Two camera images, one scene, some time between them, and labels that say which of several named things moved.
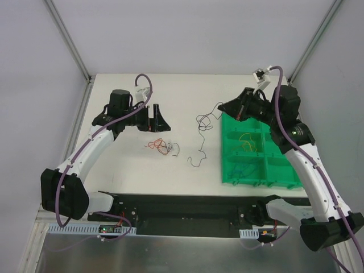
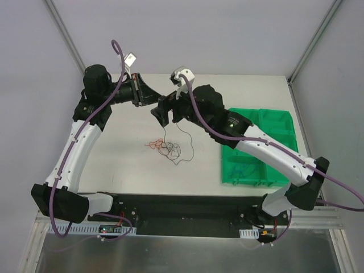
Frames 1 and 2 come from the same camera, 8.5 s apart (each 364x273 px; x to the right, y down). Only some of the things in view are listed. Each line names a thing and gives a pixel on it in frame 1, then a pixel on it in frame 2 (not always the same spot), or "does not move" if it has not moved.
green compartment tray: [250, 156] does not move
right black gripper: [244, 103] -> [170, 103]
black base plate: [184, 215] does not move
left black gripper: [145, 118] -> [135, 90]
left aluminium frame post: [69, 40] does not move
